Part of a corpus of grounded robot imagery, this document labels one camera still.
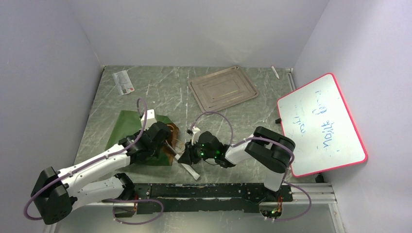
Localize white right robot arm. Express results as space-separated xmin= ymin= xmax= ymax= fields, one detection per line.
xmin=178 ymin=126 xmax=295 ymax=201

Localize metal baking tray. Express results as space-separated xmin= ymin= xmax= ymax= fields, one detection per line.
xmin=188 ymin=66 xmax=259 ymax=112

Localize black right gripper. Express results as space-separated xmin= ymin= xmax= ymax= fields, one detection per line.
xmin=179 ymin=139 xmax=216 ymax=166

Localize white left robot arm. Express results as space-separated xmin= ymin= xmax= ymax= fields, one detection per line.
xmin=30 ymin=122 xmax=172 ymax=225

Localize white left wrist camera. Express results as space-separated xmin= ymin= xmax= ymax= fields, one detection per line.
xmin=140 ymin=109 xmax=157 ymax=130

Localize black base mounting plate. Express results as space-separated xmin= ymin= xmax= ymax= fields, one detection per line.
xmin=118 ymin=183 xmax=293 ymax=215

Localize white paper receipt card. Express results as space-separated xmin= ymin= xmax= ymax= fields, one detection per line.
xmin=112 ymin=70 xmax=135 ymax=95

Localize pink framed whiteboard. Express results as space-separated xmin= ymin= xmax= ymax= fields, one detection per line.
xmin=277 ymin=73 xmax=368 ymax=177

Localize green paper bag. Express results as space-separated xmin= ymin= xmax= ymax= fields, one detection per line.
xmin=105 ymin=110 xmax=180 ymax=167

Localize aluminium rail frame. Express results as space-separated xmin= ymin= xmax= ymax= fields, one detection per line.
xmin=44 ymin=183 xmax=344 ymax=233

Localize metal tongs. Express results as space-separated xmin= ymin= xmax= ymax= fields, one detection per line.
xmin=166 ymin=141 xmax=200 ymax=181

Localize white marker pen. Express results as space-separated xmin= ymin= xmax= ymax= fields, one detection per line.
xmin=271 ymin=66 xmax=280 ymax=79

